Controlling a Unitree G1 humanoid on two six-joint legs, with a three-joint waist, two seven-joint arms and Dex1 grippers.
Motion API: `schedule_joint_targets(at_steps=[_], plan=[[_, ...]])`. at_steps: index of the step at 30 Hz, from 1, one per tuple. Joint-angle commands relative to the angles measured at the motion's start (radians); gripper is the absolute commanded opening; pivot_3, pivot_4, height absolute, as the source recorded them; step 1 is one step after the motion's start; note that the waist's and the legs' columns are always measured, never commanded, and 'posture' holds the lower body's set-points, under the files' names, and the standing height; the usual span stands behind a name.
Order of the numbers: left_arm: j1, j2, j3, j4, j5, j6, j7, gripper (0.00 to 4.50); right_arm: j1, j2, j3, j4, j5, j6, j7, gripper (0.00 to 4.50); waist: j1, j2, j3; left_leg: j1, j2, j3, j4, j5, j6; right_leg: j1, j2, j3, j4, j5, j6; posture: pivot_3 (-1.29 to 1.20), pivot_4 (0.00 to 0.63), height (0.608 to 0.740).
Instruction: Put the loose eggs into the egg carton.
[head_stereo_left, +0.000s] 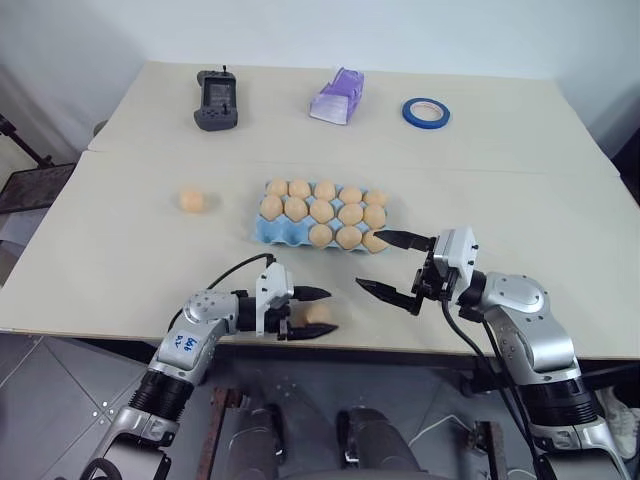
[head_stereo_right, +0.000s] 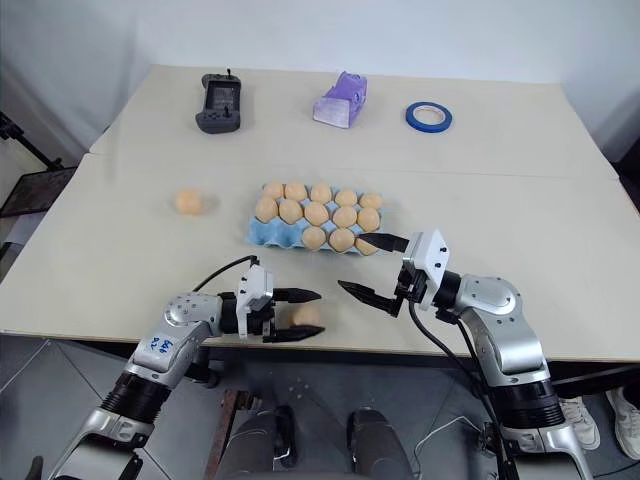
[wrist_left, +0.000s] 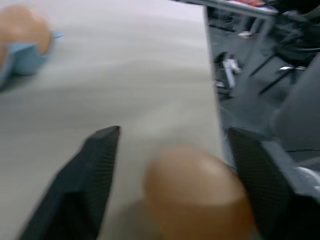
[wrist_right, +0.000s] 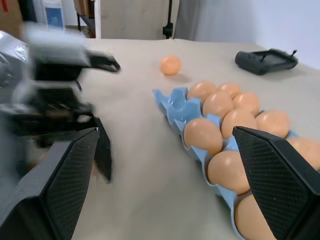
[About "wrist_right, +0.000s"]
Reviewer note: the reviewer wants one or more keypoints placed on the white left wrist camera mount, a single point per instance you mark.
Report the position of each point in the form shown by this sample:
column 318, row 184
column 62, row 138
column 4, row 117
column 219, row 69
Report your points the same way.
column 55, row 47

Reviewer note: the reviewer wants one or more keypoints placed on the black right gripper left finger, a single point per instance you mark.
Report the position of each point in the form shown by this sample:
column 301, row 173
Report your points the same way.
column 62, row 180

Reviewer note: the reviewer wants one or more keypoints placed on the white box with blue print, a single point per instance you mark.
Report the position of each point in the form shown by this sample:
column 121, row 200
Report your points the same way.
column 55, row 15

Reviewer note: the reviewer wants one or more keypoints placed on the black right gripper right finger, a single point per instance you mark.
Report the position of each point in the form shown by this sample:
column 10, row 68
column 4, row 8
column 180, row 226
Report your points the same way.
column 277, row 180

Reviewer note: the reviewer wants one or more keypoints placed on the blue plastic egg tray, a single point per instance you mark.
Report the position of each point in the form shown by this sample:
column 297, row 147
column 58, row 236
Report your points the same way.
column 183, row 110

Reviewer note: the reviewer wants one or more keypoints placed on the brown egg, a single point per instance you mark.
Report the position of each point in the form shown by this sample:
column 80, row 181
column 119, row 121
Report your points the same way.
column 227, row 171
column 250, row 220
column 237, row 121
column 308, row 150
column 170, row 65
column 200, row 90
column 273, row 123
column 247, row 102
column 230, row 89
column 217, row 103
column 203, row 136

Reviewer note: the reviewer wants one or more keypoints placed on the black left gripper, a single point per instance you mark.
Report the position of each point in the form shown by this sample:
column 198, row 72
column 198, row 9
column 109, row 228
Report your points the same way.
column 55, row 110

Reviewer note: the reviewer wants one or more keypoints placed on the black handheld controller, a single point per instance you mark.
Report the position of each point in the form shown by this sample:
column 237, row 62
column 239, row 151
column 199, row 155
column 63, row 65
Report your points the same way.
column 265, row 61

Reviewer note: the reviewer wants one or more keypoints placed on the black metal shelf frame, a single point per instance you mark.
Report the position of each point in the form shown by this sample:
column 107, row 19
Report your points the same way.
column 86, row 20

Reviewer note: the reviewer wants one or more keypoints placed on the black stand pole with clamp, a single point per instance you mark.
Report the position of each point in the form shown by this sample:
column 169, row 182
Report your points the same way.
column 168, row 28

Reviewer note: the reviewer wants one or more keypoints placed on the brown cardboard box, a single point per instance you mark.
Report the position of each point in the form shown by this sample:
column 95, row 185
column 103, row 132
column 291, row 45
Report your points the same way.
column 10, row 15

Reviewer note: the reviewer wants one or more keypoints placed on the beige wooden board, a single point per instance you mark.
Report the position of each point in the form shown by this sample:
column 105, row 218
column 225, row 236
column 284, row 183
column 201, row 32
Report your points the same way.
column 132, row 18

